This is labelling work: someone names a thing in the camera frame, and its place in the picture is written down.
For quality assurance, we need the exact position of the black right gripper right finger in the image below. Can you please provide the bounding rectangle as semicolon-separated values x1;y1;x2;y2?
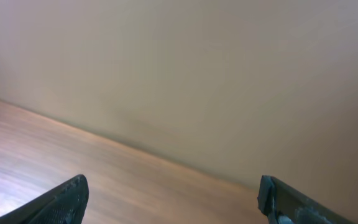
257;175;353;224

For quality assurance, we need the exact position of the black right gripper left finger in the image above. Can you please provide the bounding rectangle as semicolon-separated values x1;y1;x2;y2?
0;174;89;224

